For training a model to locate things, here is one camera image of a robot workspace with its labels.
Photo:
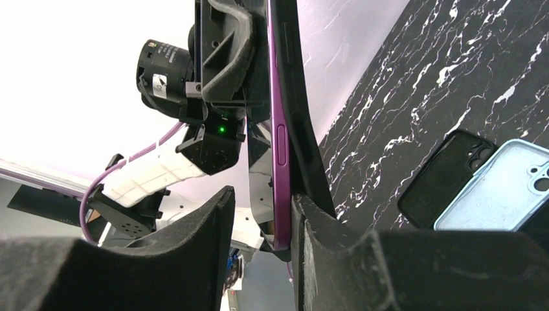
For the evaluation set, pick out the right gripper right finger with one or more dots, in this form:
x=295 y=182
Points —
x=336 y=269

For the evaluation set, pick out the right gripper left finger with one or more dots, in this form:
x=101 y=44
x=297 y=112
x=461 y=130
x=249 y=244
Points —
x=179 y=267

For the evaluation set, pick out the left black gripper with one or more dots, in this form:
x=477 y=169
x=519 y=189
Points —
x=230 y=44

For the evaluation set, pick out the black phone case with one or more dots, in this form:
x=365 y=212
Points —
x=306 y=167
x=448 y=169

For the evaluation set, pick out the light blue phone case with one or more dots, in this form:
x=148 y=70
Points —
x=503 y=193

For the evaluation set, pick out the black phone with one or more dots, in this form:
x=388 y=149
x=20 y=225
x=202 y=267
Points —
x=268 y=151

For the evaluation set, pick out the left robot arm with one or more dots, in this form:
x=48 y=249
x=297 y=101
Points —
x=203 y=142

